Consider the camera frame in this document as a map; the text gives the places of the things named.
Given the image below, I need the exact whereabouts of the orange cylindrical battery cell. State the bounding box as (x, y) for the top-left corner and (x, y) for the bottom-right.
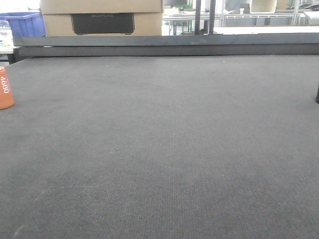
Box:
(0, 66), (14, 110)

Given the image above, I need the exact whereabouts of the white table top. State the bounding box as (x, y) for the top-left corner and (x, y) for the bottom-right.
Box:
(213, 25), (319, 35)

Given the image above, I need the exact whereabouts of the large cardboard box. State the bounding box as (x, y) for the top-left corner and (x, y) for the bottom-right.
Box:
(40, 0), (163, 36)

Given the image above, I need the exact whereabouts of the black foam tray rim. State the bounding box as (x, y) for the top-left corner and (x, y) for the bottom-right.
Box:
(13, 33), (319, 57)

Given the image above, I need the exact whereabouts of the blue plastic crate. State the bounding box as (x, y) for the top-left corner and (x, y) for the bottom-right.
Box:
(0, 11), (46, 37)

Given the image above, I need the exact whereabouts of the black vertical post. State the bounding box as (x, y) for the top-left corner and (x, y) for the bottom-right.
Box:
(194, 0), (216, 35)

